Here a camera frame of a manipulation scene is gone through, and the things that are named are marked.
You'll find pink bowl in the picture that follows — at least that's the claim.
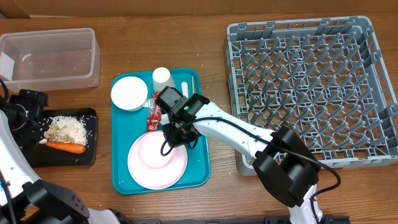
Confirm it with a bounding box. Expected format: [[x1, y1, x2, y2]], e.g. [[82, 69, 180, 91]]
[[138, 131, 175, 169]]

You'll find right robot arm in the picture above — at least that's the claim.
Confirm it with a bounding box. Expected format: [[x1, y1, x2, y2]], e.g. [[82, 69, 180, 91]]
[[155, 86, 323, 223]]

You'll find white bowl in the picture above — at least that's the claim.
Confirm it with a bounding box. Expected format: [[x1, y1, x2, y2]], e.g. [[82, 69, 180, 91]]
[[111, 77, 148, 111]]

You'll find orange carrot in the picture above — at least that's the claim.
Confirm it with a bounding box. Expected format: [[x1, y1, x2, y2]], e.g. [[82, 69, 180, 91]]
[[45, 141, 86, 154]]

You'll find white rice pile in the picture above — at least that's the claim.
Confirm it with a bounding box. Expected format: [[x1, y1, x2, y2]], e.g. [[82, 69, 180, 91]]
[[51, 116, 87, 145]]

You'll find white paper cup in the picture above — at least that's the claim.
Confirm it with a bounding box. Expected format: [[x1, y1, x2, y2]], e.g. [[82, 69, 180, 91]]
[[152, 67, 175, 92]]

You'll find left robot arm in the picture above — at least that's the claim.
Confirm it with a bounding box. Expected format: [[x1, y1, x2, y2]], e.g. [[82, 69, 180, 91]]
[[1, 87, 127, 223]]

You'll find teal plastic tray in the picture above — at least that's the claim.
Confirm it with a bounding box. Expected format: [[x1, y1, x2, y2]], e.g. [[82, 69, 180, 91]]
[[111, 68, 211, 195]]

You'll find white plastic spoon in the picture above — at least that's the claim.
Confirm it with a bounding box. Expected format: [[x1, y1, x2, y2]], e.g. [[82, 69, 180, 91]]
[[181, 82, 189, 98]]

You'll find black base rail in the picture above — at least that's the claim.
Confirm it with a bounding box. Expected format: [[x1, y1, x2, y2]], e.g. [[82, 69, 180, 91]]
[[129, 215, 351, 224]]

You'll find wooden chopstick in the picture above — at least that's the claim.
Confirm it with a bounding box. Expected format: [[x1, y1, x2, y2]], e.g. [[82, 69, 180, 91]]
[[192, 76, 195, 94]]

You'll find pink round plate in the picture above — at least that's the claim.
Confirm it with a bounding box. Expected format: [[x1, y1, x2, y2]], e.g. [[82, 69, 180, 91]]
[[127, 133, 188, 190]]

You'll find clear plastic bin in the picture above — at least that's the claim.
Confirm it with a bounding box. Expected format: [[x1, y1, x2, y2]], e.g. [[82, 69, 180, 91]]
[[1, 28, 101, 92]]

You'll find food scraps pile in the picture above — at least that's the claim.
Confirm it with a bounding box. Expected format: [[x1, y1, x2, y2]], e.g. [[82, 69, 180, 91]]
[[39, 124, 74, 144]]

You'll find black plastic tray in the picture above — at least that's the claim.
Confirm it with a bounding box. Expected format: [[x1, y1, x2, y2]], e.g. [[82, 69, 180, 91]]
[[19, 108, 98, 167]]

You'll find red snack wrapper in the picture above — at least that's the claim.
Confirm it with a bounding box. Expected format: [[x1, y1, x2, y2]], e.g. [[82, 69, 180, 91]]
[[146, 92, 162, 132]]

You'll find crumpled white napkin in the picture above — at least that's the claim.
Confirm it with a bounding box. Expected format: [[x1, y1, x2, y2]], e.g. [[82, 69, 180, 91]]
[[160, 114, 170, 125]]

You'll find grey dishwasher rack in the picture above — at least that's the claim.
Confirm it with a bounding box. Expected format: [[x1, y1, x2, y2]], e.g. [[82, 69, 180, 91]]
[[224, 16, 397, 168]]

